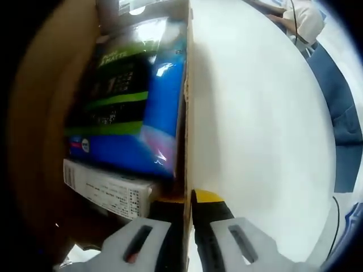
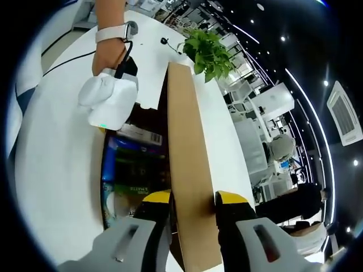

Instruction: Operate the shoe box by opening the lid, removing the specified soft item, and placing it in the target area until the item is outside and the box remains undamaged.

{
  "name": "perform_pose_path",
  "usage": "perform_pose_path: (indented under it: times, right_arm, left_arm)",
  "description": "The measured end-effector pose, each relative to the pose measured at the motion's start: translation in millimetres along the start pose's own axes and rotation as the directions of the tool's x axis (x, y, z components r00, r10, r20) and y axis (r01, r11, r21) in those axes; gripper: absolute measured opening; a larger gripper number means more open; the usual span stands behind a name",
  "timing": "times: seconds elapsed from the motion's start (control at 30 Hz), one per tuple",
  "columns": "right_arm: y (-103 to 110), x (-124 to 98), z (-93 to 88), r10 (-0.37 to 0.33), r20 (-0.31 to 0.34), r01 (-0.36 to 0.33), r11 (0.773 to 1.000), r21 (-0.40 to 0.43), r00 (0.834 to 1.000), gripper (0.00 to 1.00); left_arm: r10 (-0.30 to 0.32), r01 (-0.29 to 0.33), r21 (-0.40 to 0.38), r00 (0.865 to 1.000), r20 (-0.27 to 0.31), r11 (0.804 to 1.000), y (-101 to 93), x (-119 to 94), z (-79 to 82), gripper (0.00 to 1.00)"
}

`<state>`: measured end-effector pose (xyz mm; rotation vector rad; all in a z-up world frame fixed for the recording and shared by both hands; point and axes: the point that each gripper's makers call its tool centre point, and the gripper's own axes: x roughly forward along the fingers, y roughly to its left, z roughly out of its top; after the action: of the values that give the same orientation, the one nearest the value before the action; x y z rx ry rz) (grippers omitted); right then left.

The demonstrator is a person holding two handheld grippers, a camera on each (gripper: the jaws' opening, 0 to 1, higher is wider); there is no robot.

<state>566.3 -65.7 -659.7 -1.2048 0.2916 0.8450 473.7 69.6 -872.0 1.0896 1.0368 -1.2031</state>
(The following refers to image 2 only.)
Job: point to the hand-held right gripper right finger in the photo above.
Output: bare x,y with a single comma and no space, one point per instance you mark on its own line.
235,221

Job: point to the brown cardboard shoe box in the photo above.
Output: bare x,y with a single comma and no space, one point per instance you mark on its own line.
187,141

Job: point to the potted green plant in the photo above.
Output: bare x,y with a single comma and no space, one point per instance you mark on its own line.
207,51

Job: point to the ceiling air conditioner vent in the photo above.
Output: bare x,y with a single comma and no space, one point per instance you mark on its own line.
343,113

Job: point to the white wristwatch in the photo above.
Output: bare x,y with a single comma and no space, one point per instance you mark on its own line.
110,32

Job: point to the white office chair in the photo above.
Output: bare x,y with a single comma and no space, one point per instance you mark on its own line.
241,93

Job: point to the white square column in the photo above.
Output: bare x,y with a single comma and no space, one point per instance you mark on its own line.
276,100

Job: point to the green black soft item pack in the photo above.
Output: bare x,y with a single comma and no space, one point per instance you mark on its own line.
136,170

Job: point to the black desk microphone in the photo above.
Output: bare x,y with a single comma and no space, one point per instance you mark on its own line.
164,41

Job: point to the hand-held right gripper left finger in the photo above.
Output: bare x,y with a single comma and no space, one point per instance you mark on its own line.
150,226

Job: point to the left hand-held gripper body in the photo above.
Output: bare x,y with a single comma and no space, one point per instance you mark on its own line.
110,99

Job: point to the person's left hand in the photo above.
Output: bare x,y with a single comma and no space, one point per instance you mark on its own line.
109,56

